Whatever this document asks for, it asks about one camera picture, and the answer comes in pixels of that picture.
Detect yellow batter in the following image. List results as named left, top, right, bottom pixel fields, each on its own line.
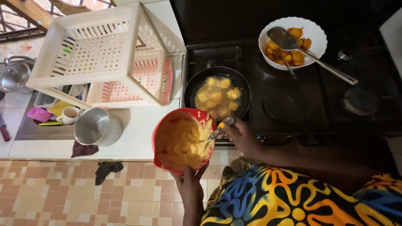
left=156, top=114, right=215, bottom=172

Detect white plastic dish rack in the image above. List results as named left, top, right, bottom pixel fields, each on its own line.
left=26, top=3, right=186, bottom=110

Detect red mixing bowl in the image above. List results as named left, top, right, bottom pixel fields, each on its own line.
left=152, top=108, right=218, bottom=175

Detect black gas stove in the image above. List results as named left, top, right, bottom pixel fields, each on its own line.
left=170, top=0, right=402, bottom=148

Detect pile of fried golden fritters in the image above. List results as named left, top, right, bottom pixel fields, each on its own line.
left=264, top=27, right=312, bottom=67

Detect black cloth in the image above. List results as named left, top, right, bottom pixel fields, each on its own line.
left=95, top=161, right=124, bottom=186

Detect frying yellow fritters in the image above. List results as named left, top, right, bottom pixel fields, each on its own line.
left=195, top=76, right=242, bottom=119

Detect metal spoon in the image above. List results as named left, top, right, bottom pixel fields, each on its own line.
left=201, top=117, right=236, bottom=145

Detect metal slotted spatula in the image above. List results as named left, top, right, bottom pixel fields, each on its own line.
left=267, top=26, right=359, bottom=85

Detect white mug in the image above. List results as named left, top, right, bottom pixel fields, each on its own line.
left=56, top=106, right=80, bottom=125

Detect white scalloped bowl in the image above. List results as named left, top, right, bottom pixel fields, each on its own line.
left=258, top=17, right=328, bottom=70

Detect pink plastic cup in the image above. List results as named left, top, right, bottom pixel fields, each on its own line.
left=27, top=107, right=54, bottom=123

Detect metal fork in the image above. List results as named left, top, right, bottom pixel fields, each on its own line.
left=283, top=60, right=298, bottom=79

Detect steel kettle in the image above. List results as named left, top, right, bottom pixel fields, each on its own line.
left=0, top=55, right=36, bottom=95

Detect steel kitchen sink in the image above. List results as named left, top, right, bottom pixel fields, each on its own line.
left=14, top=84, right=91, bottom=141

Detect person's right hand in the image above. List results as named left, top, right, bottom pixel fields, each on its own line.
left=217, top=118, right=263, bottom=159

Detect wooden window frame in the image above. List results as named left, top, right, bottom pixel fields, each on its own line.
left=0, top=0, right=117, bottom=43

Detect pink plastic tray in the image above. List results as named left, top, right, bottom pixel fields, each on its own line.
left=100, top=58, right=173, bottom=106

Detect dark maroon cloth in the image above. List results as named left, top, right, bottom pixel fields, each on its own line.
left=71, top=140, right=99, bottom=158

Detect person's left hand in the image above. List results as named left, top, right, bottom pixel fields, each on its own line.
left=173, top=162, right=210, bottom=199

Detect yellow plastic plate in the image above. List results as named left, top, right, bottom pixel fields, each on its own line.
left=47, top=100, right=76, bottom=117

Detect clear plastic container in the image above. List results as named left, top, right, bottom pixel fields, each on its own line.
left=33, top=90, right=62, bottom=109

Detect black frying pan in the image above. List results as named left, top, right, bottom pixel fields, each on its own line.
left=184, top=66, right=251, bottom=122

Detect person's colourful patterned dress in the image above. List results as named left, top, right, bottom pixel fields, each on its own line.
left=200, top=157, right=402, bottom=226

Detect dark red bottle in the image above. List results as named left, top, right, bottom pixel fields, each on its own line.
left=0, top=114, right=12, bottom=142

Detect steel cooking pot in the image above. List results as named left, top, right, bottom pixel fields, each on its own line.
left=74, top=107, right=124, bottom=147

